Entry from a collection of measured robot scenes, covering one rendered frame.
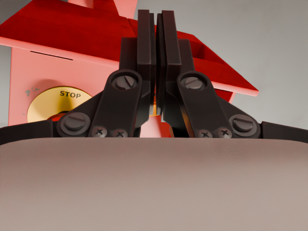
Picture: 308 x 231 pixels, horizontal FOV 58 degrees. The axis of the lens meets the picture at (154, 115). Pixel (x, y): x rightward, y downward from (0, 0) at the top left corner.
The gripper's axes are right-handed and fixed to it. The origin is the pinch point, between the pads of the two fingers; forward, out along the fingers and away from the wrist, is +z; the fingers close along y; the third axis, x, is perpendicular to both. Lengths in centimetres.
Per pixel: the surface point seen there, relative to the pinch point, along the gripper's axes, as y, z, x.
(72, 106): -7.1, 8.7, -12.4
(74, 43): -5.4, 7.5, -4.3
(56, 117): -7.9, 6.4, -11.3
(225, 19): 32, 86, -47
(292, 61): 66, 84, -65
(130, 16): -3, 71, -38
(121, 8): -6, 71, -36
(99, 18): -5.0, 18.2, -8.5
